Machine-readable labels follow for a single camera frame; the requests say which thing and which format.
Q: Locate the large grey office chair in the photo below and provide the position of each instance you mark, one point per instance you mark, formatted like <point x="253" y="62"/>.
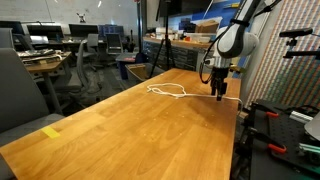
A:
<point x="20" y="96"/>

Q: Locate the grey drawer cabinet wooden top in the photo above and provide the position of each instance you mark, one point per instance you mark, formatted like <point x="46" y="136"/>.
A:
<point x="183" y="58"/>

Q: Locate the yellow bar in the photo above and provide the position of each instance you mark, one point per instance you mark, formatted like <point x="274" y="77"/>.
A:
<point x="233" y="5"/>

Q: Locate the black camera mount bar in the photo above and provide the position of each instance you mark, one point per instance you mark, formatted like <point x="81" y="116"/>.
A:
<point x="300" y="53"/>

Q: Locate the silver aluminium extrusion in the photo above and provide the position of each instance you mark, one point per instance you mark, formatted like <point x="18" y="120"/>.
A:
<point x="300" y="116"/>

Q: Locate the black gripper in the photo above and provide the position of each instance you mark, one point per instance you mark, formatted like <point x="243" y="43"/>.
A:
<point x="220" y="74"/>

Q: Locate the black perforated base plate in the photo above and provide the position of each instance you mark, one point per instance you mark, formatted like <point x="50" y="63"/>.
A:
<point x="286" y="133"/>

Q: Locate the yellow tape patch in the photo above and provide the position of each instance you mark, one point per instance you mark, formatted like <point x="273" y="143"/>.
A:
<point x="50" y="132"/>

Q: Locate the cardboard box on cabinet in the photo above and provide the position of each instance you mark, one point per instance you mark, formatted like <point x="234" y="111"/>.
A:
<point x="206" y="26"/>

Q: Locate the black mesh office chair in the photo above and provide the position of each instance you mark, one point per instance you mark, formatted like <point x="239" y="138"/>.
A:
<point x="114" y="43"/>

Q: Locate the black camera on mount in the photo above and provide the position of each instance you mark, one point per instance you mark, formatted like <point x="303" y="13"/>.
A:
<point x="295" y="32"/>

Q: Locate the wooden office desk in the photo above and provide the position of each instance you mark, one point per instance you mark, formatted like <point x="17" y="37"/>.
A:
<point x="46" y="66"/>

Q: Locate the grey storage bin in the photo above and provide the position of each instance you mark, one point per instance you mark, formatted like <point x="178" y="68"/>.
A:
<point x="153" y="71"/>

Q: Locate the grey swivel office chair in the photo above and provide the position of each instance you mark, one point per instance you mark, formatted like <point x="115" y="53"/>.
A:
<point x="81" y="66"/>

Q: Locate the cardboard box in bin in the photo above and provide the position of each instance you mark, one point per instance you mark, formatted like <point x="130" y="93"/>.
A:
<point x="137" y="70"/>

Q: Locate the black computer monitor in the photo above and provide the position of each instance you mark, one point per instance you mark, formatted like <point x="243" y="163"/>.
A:
<point x="11" y="26"/>
<point x="45" y="30"/>
<point x="83" y="30"/>

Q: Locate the green metal rail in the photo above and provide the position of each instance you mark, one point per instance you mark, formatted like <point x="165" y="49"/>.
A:
<point x="308" y="148"/>

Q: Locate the black tripod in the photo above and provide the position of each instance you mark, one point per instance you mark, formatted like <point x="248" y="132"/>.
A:
<point x="166" y="33"/>

